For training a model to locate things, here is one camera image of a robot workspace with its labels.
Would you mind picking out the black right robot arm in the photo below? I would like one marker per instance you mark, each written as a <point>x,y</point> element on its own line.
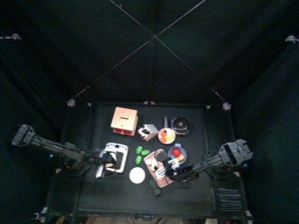
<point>223,157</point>

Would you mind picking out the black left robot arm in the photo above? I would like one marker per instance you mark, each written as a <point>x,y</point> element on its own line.
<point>50,145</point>

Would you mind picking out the white rectangular tray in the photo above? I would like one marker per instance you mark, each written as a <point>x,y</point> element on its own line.
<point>118,154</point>

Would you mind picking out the wooden cutting board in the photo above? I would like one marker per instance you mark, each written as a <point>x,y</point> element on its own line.
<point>152,163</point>

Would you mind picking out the red toy fruit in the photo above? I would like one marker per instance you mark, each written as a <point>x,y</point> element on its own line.
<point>176,152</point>

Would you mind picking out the blue bowl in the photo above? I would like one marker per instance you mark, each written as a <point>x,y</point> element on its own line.
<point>177,151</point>

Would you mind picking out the black toy knife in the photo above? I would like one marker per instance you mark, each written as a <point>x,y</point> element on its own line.
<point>154,187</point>

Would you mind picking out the white round disc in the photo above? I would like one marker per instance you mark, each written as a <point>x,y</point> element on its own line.
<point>136,175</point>

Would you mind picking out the green toy leaf piece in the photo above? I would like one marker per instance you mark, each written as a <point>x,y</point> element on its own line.
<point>138,149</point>
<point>137,159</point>
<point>145,152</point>

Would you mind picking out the frying pan with orange food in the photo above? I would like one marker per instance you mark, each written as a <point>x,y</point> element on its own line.
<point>165,134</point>

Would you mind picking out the wooden box with red base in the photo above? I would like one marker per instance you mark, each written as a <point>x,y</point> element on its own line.
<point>124,120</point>

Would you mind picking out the white cube toy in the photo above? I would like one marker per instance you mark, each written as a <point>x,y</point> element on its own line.
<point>148,131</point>

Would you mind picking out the black round toy pot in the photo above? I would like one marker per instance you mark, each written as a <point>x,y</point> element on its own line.
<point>180,125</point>

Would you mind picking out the metal frame corner bracket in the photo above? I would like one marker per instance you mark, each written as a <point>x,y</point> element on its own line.
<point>291,38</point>
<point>14,37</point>
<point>225,106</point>
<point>148,102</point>

